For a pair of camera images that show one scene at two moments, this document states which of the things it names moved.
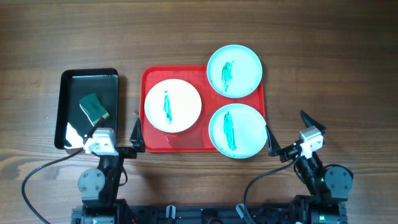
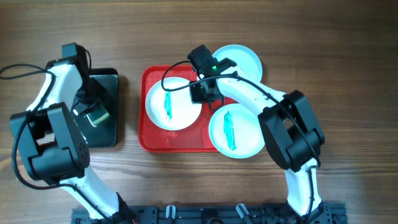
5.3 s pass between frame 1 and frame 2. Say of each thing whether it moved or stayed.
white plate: stayed
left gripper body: moved
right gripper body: moved
